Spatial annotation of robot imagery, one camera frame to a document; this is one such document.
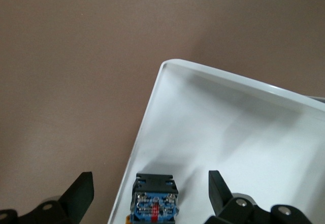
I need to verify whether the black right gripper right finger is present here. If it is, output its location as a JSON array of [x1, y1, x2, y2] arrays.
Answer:
[[205, 170, 313, 224]]

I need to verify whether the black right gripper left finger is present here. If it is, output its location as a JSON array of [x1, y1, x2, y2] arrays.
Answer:
[[17, 172, 94, 224]]

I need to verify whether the red push button switch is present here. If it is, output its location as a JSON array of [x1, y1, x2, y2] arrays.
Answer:
[[126, 172, 180, 224]]

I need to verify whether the white plastic drawer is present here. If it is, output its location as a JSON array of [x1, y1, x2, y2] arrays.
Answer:
[[106, 58, 325, 224]]

